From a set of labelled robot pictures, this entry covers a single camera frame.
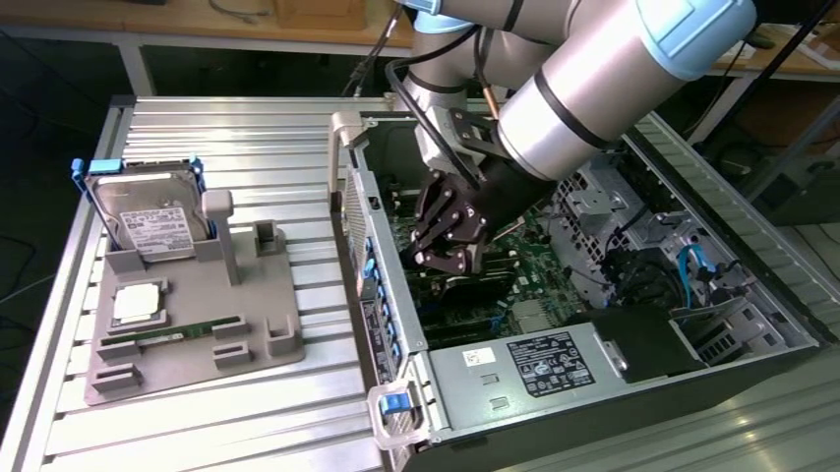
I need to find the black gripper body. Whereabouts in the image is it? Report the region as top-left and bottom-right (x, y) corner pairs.
(457, 156), (560, 242)

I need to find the silver disk bay cage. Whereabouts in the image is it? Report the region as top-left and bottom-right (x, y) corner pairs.
(554, 166), (691, 257)

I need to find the green motherboard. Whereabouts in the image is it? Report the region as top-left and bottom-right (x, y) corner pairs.
(386, 196), (592, 340)

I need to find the grey power supply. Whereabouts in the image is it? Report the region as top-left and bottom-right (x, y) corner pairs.
(425, 324), (625, 427)

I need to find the black fan shroud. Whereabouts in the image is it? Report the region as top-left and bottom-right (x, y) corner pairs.
(589, 307), (708, 384)

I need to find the hard disk in blue caddy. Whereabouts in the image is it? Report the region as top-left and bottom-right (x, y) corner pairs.
(70, 154), (222, 265)

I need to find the open black PC case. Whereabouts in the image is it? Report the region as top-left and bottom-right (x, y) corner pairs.
(326, 110), (840, 472)

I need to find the cardboard box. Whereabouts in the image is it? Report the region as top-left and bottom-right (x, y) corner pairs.
(271, 0), (366, 30)

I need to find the grey parts rack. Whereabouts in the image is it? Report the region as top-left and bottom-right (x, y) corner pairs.
(84, 189), (310, 407)

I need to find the green RAM stick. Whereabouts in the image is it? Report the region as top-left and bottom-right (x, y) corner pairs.
(102, 317), (238, 345)

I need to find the silver CPU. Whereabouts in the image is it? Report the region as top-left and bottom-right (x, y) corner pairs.
(111, 284), (166, 325)

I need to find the black monitor with stand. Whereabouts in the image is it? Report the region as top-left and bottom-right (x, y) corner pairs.
(747, 0), (840, 49)

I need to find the cluttered wooden desk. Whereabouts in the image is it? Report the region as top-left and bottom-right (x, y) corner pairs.
(708, 29), (840, 144)

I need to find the black slanted pole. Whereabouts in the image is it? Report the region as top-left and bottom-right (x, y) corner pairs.
(760, 0), (835, 85)

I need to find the long wooden desk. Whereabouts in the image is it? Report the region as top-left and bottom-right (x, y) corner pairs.
(0, 0), (416, 97)

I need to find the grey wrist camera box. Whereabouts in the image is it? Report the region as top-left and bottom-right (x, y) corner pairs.
(420, 105), (500, 173)

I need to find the thin brown cable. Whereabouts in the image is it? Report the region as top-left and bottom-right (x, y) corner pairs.
(476, 29), (504, 119)

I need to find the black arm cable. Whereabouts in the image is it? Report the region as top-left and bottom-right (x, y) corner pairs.
(386, 0), (520, 193)

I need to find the blue wire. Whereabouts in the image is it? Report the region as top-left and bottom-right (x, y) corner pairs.
(675, 243), (717, 306)

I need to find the black hanging cable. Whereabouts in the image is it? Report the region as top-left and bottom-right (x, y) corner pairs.
(341, 9), (402, 97)

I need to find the grey cable on desk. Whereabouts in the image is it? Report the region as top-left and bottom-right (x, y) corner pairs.
(207, 0), (271, 17)

